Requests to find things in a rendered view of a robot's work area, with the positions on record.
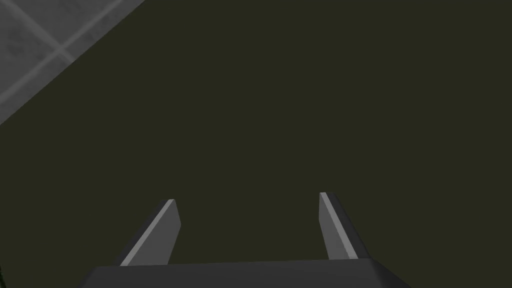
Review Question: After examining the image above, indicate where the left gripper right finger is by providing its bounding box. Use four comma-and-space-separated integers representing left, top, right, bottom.
318, 191, 371, 261

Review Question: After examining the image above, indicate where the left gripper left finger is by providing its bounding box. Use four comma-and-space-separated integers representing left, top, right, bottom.
113, 198, 182, 267

